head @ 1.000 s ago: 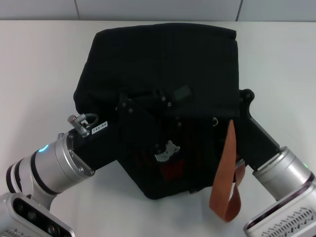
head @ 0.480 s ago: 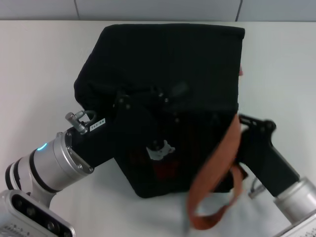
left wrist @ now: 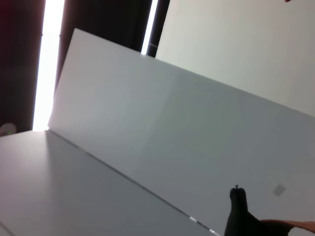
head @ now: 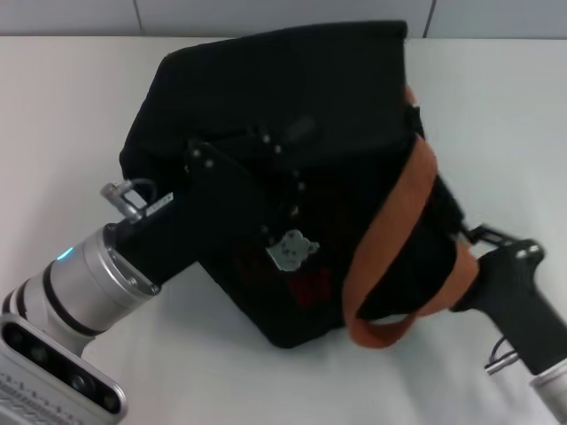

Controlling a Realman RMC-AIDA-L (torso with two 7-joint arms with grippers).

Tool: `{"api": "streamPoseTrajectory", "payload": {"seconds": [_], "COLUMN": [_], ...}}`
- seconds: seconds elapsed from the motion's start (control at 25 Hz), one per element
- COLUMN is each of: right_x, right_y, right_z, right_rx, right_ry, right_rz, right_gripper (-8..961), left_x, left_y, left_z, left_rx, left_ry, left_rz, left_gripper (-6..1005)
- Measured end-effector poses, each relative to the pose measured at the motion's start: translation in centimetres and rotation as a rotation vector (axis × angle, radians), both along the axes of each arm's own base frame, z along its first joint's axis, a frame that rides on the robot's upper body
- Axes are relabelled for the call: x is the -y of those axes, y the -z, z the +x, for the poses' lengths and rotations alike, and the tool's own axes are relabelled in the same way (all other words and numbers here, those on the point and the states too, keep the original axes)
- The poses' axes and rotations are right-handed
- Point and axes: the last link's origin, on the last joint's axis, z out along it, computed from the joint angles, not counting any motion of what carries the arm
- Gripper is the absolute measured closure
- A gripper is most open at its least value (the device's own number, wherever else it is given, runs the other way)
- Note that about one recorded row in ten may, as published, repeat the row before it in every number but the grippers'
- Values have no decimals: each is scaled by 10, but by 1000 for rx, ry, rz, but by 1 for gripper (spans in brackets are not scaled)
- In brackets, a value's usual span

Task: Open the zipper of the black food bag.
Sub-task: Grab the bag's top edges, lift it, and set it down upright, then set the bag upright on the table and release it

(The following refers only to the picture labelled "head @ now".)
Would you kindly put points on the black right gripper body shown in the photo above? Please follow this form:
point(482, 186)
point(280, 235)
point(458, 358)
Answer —
point(509, 288)

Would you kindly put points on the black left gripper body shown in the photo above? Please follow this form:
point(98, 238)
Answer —
point(208, 212)

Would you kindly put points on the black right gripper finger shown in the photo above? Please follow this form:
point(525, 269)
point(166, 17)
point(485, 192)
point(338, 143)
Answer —
point(502, 240)

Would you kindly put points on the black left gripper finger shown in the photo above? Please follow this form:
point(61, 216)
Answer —
point(301, 127)
point(297, 195)

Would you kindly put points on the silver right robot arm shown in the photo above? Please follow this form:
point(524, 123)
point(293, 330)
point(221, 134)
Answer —
point(553, 389)

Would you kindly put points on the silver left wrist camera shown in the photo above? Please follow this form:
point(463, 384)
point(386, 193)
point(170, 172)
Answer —
point(44, 367)

